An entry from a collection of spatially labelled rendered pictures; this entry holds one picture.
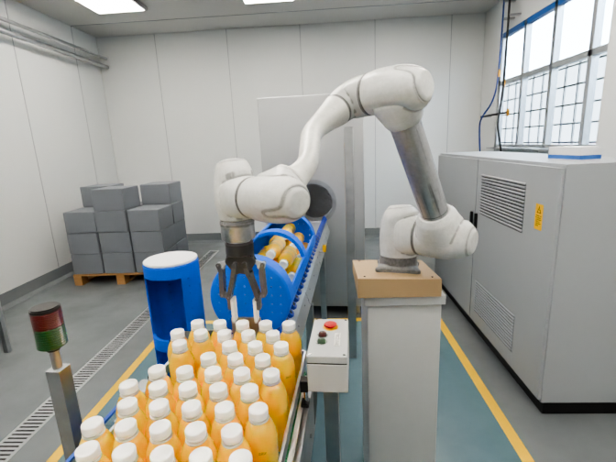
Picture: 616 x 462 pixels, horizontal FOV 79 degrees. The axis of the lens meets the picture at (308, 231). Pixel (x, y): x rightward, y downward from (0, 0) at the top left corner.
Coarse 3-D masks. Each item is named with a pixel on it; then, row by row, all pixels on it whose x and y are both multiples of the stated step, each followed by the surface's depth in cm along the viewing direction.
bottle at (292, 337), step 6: (282, 330) 110; (294, 330) 110; (282, 336) 110; (288, 336) 109; (294, 336) 109; (288, 342) 109; (294, 342) 109; (300, 342) 111; (294, 348) 109; (300, 348) 111; (294, 354) 109; (300, 354) 111; (294, 360) 110; (300, 360) 111; (300, 366) 111
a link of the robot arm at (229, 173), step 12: (216, 168) 93; (228, 168) 91; (240, 168) 92; (216, 180) 92; (228, 180) 91; (240, 180) 90; (216, 192) 93; (228, 192) 90; (216, 204) 94; (228, 204) 91; (228, 216) 94; (240, 216) 92
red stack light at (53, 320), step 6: (60, 306) 90; (54, 312) 87; (60, 312) 89; (30, 318) 86; (36, 318) 85; (42, 318) 85; (48, 318) 86; (54, 318) 87; (60, 318) 89; (36, 324) 85; (42, 324) 86; (48, 324) 86; (54, 324) 87; (60, 324) 88; (36, 330) 86; (42, 330) 86; (48, 330) 86
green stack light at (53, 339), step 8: (56, 328) 87; (64, 328) 90; (40, 336) 86; (48, 336) 86; (56, 336) 88; (64, 336) 90; (40, 344) 86; (48, 344) 87; (56, 344) 88; (64, 344) 89
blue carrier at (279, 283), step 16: (272, 224) 212; (304, 224) 209; (256, 240) 185; (304, 240) 212; (256, 256) 130; (304, 256) 166; (256, 272) 127; (272, 272) 126; (240, 288) 128; (272, 288) 127; (288, 288) 127; (224, 304) 130; (240, 304) 130; (272, 304) 128; (288, 304) 128; (272, 320) 131
